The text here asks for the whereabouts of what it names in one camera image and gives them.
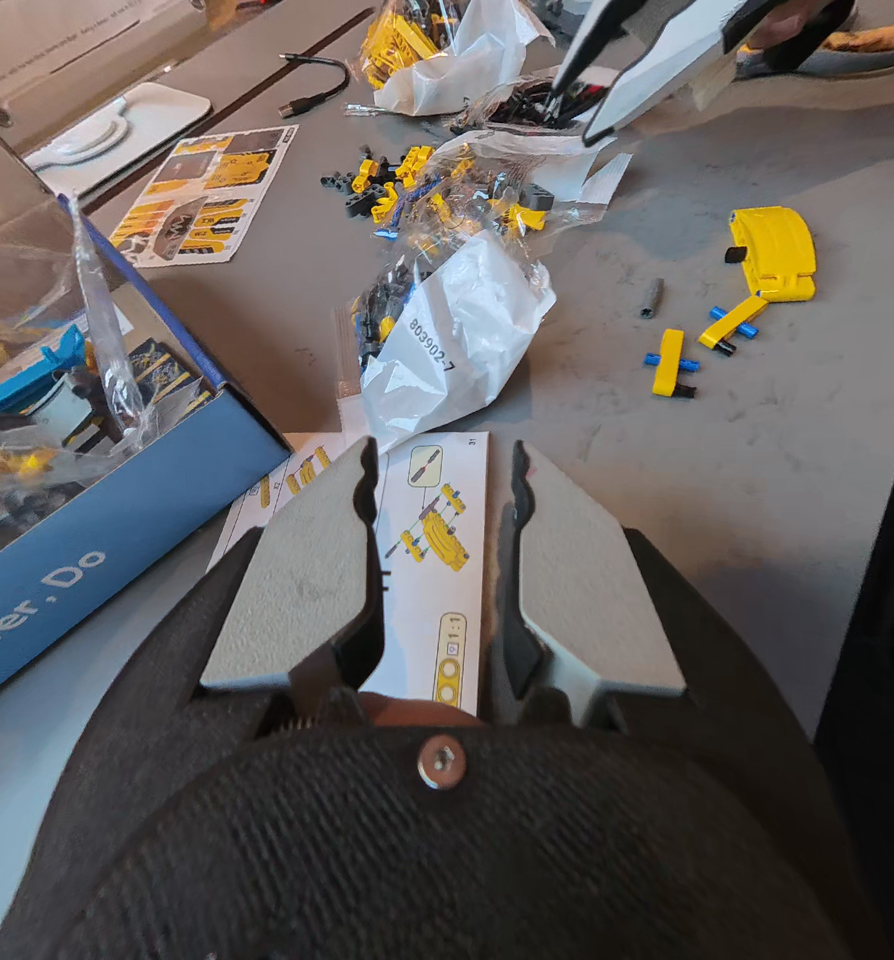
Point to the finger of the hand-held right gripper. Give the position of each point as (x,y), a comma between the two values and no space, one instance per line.
(589,52)
(671,67)

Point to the pile of loose toy parts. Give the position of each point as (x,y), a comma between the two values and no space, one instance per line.
(372,184)

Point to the clear plastic strip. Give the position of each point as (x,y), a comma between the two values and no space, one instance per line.
(364,112)

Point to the clear bag black red parts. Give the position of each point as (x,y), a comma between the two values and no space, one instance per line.
(514,105)

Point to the clear bag with blue part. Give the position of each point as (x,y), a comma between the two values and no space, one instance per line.
(57,405)

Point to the white flat stand base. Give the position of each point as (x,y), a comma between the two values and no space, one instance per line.
(154,112)

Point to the person's right hand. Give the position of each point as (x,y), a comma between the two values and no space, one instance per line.
(784,22)

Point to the grey tube connector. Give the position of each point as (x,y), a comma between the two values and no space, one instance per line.
(650,298)

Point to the clear bag of dark parts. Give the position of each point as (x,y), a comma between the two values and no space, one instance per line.
(462,330)

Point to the instruction booklet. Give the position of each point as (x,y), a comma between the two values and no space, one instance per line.
(432,585)

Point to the yellow black sticker sheet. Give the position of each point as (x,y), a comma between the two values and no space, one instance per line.
(207,195)

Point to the short yellow beam with pins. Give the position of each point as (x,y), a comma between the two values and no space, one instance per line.
(670,364)

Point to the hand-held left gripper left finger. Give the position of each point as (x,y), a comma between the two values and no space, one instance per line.
(297,592)

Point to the yellow curved panel piece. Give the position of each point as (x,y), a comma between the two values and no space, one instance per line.
(776,247)

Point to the long yellow beam with pins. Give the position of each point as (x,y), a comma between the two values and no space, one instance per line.
(731,322)

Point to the clear bag of yellow parts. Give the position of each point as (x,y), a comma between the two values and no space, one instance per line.
(454,60)

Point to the blue robot kit box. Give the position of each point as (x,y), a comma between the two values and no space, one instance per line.
(132,510)

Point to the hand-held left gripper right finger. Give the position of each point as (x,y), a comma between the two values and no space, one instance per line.
(597,600)

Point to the clear bag of mixed parts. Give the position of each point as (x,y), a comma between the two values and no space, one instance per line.
(507,180)

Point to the toy brick instruction poster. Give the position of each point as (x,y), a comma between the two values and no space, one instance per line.
(79,45)

